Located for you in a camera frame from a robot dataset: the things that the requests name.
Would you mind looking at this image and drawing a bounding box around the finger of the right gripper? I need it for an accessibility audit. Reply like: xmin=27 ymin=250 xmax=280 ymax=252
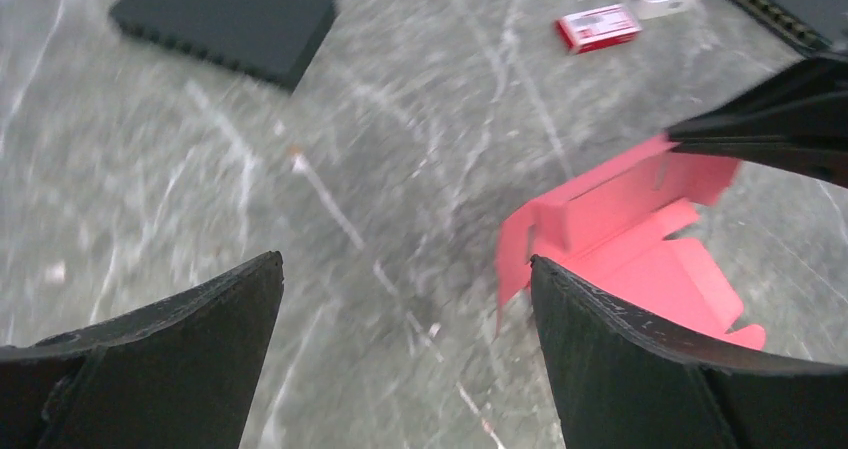
xmin=666 ymin=51 xmax=847 ymax=188

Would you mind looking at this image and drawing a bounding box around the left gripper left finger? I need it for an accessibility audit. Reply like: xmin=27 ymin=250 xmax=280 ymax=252
xmin=1 ymin=251 xmax=284 ymax=448

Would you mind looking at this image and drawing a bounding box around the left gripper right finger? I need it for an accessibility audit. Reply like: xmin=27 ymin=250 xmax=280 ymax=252
xmin=531 ymin=256 xmax=847 ymax=449

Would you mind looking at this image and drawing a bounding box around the red paper box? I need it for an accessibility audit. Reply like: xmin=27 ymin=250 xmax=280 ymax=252
xmin=495 ymin=136 xmax=766 ymax=350

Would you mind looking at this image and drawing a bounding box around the small red white box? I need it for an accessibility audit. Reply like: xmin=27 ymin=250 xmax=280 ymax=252
xmin=554 ymin=4 xmax=642 ymax=54

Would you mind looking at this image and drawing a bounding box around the black flat box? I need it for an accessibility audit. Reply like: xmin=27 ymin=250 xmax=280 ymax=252
xmin=109 ymin=0 xmax=337 ymax=92

